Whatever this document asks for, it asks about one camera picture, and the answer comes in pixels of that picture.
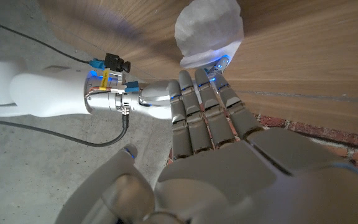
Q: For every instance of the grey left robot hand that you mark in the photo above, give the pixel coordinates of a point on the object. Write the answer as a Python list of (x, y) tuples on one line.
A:
[(228, 180)]

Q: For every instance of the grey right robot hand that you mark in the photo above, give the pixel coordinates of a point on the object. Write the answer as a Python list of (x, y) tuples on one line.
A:
[(155, 99)]

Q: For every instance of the white paper coffee filter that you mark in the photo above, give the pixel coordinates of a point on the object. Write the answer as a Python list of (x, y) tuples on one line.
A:
[(208, 31)]

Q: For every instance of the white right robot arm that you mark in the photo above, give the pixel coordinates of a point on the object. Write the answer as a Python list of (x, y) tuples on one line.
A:
[(42, 93)]

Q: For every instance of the red brick printed backdrop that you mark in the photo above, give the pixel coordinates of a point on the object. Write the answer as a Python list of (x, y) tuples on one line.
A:
[(322, 133)]

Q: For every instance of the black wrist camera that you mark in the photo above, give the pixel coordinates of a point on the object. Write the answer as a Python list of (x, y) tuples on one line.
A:
[(117, 62)]

